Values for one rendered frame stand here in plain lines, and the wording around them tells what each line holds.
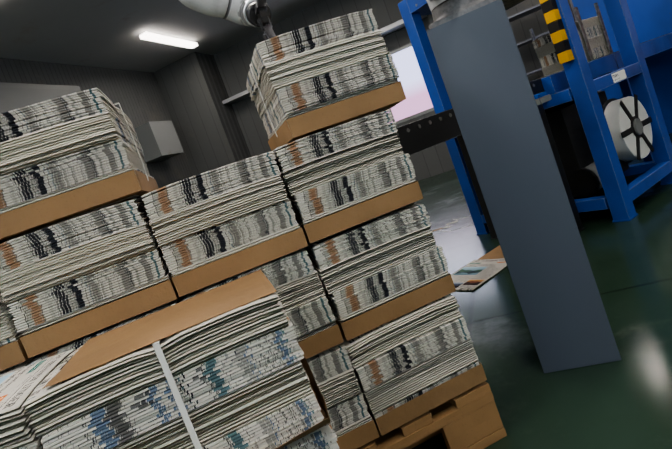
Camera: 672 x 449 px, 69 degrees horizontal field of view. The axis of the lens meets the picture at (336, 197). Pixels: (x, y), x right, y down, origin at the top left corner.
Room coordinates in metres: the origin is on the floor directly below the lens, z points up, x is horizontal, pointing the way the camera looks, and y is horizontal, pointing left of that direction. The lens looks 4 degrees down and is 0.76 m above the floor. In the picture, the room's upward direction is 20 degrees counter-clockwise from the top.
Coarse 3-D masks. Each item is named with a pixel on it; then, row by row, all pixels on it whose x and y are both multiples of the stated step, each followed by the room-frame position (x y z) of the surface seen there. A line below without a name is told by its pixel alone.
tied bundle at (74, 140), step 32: (64, 96) 0.97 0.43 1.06; (96, 96) 0.98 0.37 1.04; (0, 128) 0.94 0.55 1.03; (32, 128) 0.95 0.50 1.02; (64, 128) 0.96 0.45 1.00; (96, 128) 0.97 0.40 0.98; (128, 128) 1.22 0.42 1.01; (0, 160) 0.93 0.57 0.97; (32, 160) 0.94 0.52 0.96; (64, 160) 0.96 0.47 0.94; (96, 160) 0.97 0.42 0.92; (128, 160) 0.99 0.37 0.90; (0, 192) 0.93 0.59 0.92; (32, 192) 0.94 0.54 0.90; (64, 192) 0.95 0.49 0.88
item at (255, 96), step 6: (252, 78) 1.30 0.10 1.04; (246, 84) 1.43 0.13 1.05; (252, 84) 1.32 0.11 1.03; (252, 90) 1.37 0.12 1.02; (258, 90) 1.29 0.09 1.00; (252, 96) 1.39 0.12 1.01; (258, 96) 1.31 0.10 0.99; (258, 102) 1.36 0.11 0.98; (258, 108) 1.39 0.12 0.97; (264, 108) 1.30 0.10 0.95; (264, 114) 1.35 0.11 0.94; (264, 120) 1.39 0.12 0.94; (270, 126) 1.33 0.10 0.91; (270, 132) 1.37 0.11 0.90
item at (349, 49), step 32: (288, 32) 1.09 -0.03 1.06; (320, 32) 1.11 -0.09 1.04; (352, 32) 1.13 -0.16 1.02; (256, 64) 1.17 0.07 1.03; (288, 64) 1.08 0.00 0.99; (320, 64) 1.10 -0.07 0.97; (352, 64) 1.11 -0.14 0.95; (384, 64) 1.13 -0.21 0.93; (288, 96) 1.08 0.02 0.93; (320, 96) 1.09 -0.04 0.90; (352, 96) 1.11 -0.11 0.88; (320, 128) 1.09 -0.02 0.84
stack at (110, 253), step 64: (384, 128) 1.12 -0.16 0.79; (192, 192) 1.00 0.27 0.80; (256, 192) 1.03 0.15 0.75; (320, 192) 1.07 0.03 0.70; (384, 192) 1.10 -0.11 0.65; (0, 256) 0.91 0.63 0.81; (64, 256) 0.94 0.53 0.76; (128, 256) 0.96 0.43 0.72; (192, 256) 1.00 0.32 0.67; (320, 256) 1.06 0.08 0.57; (384, 256) 1.09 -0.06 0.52; (0, 320) 0.91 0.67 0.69; (128, 320) 0.97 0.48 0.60; (320, 320) 1.04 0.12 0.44; (448, 320) 1.10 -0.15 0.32; (320, 384) 1.03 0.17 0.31; (384, 384) 1.06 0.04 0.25; (384, 448) 1.05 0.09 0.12; (448, 448) 1.09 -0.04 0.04
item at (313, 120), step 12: (396, 84) 1.13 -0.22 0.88; (360, 96) 1.11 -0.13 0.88; (372, 96) 1.12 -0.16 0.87; (384, 96) 1.13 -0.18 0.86; (396, 96) 1.13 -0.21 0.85; (324, 108) 1.09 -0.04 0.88; (336, 108) 1.10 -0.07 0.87; (348, 108) 1.10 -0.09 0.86; (360, 108) 1.11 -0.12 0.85; (372, 108) 1.12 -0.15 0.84; (288, 120) 1.07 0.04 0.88; (300, 120) 1.08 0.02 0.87; (312, 120) 1.08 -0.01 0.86; (324, 120) 1.09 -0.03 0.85; (336, 120) 1.10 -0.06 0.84; (288, 132) 1.10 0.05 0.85; (300, 132) 1.08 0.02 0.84
